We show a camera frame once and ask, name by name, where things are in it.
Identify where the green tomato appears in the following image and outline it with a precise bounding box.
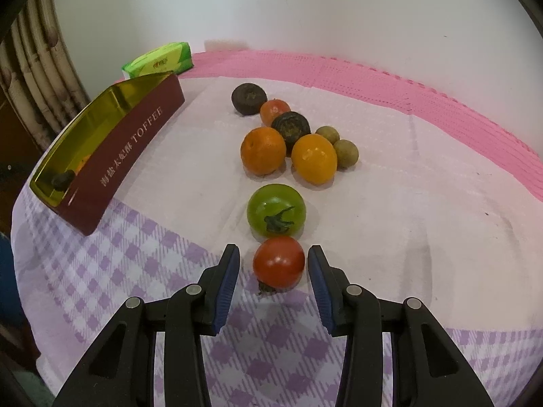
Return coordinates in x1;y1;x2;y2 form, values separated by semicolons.
247;183;307;239

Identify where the smooth dark round fruit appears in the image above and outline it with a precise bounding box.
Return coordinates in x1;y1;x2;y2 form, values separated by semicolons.
231;82;268;116

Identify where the pink foam mat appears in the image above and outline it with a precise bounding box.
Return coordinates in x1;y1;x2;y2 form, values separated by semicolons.
178;50;543;202

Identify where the small dark dried fruit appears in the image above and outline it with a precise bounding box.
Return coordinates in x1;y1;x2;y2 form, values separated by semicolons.
50;171;76;191

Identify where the green tissue pack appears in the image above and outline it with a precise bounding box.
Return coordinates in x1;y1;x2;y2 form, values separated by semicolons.
121;41;193;80

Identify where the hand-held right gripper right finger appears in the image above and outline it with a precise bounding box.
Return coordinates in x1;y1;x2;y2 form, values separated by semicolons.
307;245;495;407

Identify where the maroon and gold box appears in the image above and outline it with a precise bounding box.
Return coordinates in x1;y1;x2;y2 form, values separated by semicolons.
30;72;186;237

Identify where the bamboo pattern curtain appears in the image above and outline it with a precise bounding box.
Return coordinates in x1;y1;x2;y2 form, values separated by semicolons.
0;0;92;153

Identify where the brown wooden furniture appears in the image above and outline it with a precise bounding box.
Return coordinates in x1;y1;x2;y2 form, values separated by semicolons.
0;89;45;238

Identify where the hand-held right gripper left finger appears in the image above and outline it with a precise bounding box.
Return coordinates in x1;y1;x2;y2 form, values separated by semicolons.
53;244;241;407

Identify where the wrinkled dark round fruit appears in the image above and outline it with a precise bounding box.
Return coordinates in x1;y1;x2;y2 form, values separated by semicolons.
271;111;311;153

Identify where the yellow-orange citrus fruit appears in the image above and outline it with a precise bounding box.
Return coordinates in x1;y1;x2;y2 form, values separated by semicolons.
291;133;338;185

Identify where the orange citrus fruit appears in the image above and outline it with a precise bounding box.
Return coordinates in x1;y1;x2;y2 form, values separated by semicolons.
240;126;287;176

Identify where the small red tomato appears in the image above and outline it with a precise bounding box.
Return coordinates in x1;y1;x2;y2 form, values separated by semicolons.
260;99;292;127

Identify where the large red tomato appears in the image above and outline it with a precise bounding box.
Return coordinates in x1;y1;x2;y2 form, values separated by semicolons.
252;236;306;296

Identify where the brown longan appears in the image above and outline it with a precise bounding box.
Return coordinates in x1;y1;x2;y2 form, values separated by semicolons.
333;139;360;167
316;125;340;145

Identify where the blue object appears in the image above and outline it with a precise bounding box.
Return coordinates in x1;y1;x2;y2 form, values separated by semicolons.
0;235;22;321

